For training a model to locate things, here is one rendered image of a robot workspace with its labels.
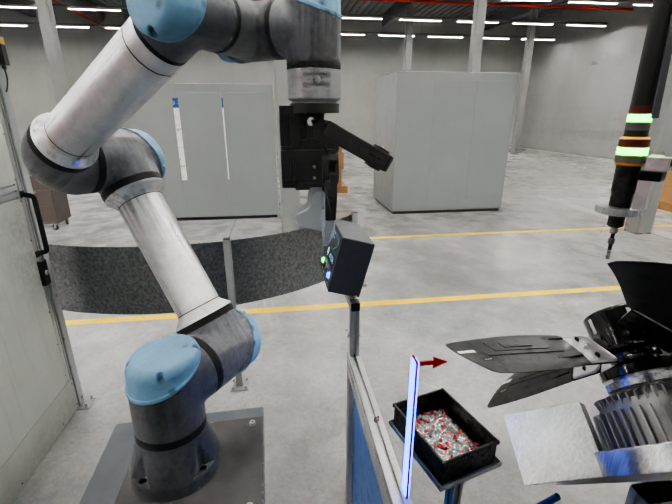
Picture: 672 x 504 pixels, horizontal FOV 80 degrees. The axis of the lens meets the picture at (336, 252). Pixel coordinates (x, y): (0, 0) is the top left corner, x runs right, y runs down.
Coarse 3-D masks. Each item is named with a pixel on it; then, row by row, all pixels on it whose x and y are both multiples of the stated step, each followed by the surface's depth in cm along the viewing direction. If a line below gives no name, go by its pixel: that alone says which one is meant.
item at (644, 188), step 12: (648, 168) 64; (660, 168) 63; (648, 180) 64; (660, 180) 63; (636, 192) 66; (648, 192) 65; (600, 204) 71; (636, 204) 66; (648, 204) 67; (624, 216) 67; (636, 216) 67
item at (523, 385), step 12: (528, 372) 101; (540, 372) 96; (552, 372) 93; (564, 372) 89; (504, 384) 106; (516, 384) 101; (528, 384) 96; (540, 384) 93; (552, 384) 90; (492, 396) 104; (504, 396) 99; (516, 396) 96; (528, 396) 93
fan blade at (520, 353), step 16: (512, 336) 84; (528, 336) 83; (544, 336) 82; (560, 336) 81; (480, 352) 76; (496, 352) 75; (512, 352) 75; (528, 352) 75; (544, 352) 76; (560, 352) 76; (576, 352) 75; (496, 368) 67; (512, 368) 68; (528, 368) 69; (544, 368) 70; (560, 368) 71
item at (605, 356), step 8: (568, 336) 82; (576, 336) 82; (584, 336) 82; (576, 344) 80; (592, 344) 80; (584, 352) 77; (592, 352) 77; (600, 352) 77; (608, 352) 77; (592, 360) 74; (600, 360) 74; (608, 360) 75; (616, 360) 75
